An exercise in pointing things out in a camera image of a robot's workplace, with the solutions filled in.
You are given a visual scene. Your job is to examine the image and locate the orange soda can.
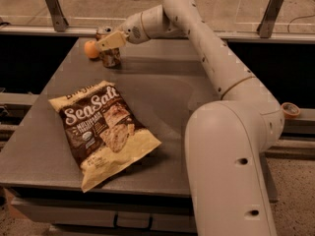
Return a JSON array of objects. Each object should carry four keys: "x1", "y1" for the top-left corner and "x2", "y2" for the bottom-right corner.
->
[{"x1": 95, "y1": 27, "x2": 121, "y2": 68}]

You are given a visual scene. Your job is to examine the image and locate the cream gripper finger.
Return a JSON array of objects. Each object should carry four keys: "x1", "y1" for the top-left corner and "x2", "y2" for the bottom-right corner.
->
[{"x1": 95, "y1": 30, "x2": 129, "y2": 51}]

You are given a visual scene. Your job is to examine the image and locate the brown sea salt chip bag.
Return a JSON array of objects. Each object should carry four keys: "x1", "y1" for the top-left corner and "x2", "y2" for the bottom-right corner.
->
[{"x1": 49, "y1": 81, "x2": 160, "y2": 192}]

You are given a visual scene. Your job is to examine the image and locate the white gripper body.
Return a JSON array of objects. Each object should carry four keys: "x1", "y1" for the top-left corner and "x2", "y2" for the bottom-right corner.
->
[{"x1": 118, "y1": 13, "x2": 145, "y2": 44}]

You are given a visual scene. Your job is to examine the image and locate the black drawer handle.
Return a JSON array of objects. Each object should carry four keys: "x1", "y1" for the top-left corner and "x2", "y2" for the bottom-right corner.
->
[{"x1": 113, "y1": 212, "x2": 154, "y2": 230}]

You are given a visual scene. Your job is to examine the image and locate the orange fruit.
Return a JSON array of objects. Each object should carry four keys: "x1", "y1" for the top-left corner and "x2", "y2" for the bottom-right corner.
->
[{"x1": 84, "y1": 40, "x2": 99, "y2": 59}]

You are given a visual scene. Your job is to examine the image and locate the orange tape roll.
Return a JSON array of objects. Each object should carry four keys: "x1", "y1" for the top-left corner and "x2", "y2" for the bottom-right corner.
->
[{"x1": 282, "y1": 102, "x2": 300, "y2": 119}]

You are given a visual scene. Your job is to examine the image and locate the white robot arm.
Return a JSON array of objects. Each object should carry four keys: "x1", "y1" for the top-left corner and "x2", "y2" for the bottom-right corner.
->
[{"x1": 96, "y1": 0, "x2": 284, "y2": 236}]

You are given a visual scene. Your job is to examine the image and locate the grey cabinet drawer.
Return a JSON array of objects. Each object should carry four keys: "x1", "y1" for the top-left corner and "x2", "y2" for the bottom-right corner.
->
[{"x1": 11, "y1": 198, "x2": 197, "y2": 236}]

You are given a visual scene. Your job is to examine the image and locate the left metal railing bracket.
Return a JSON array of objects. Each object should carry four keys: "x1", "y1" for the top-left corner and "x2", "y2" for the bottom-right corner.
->
[{"x1": 45, "y1": 0, "x2": 69, "y2": 32}]

